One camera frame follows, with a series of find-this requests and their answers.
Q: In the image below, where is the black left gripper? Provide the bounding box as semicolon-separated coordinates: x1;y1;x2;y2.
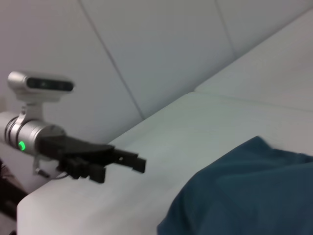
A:
36;133;147;184

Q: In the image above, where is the teal T-shirt with FREE print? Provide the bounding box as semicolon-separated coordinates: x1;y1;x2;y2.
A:
156;136;313;235

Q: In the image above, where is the dark frame beside table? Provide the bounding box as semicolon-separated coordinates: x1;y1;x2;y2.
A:
0;159;29;223

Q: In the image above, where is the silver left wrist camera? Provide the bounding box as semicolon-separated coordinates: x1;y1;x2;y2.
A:
7;70;75;124

